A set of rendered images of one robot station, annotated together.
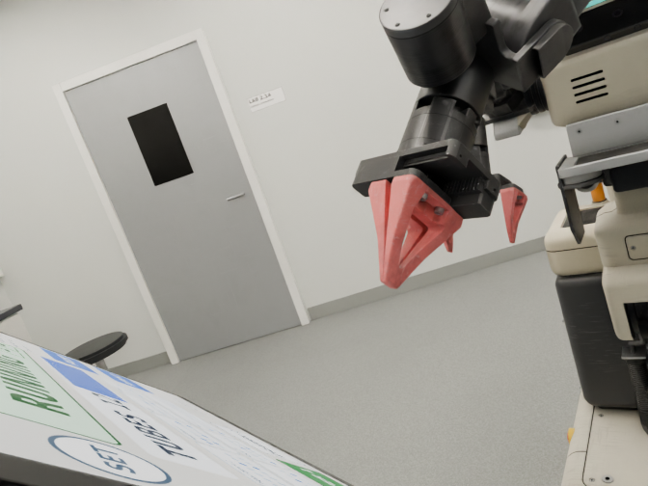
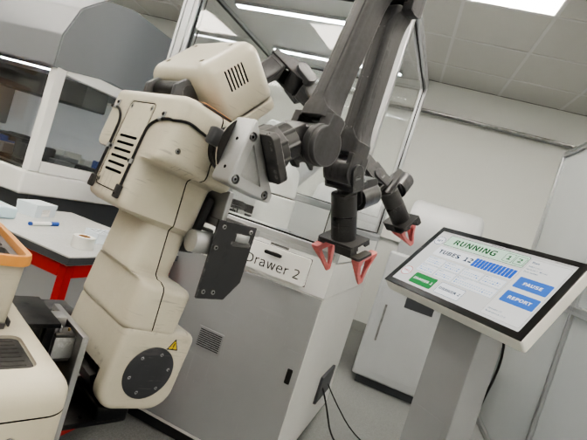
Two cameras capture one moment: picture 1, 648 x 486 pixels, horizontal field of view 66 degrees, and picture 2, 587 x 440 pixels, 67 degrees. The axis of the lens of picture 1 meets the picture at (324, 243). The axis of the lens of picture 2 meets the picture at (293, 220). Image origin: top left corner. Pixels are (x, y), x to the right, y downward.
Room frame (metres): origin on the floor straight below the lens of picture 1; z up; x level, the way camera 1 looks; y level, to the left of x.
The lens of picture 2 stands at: (1.77, -0.27, 1.12)
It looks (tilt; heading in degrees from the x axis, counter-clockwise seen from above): 2 degrees down; 186
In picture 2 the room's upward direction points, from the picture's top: 18 degrees clockwise
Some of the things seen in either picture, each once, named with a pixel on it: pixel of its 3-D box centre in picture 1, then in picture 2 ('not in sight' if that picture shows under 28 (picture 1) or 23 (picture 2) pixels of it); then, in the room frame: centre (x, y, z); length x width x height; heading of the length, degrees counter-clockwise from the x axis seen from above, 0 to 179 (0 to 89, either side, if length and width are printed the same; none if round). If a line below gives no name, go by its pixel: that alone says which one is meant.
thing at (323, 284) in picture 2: not in sight; (260, 241); (-0.50, -0.62, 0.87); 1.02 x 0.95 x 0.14; 77
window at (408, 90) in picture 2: not in sight; (390, 144); (-0.39, -0.15, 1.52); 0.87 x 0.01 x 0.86; 167
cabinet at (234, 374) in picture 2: not in sight; (235, 328); (-0.50, -0.62, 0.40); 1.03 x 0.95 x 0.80; 77
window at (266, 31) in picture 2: not in sight; (261, 103); (-0.06, -0.73, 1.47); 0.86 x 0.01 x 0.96; 77
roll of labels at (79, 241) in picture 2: not in sight; (83, 242); (0.36, -1.06, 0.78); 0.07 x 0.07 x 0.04
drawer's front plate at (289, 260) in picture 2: not in sight; (274, 261); (0.03, -0.47, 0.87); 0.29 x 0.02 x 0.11; 77
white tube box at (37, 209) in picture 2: not in sight; (37, 208); (0.11, -1.43, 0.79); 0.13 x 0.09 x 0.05; 1
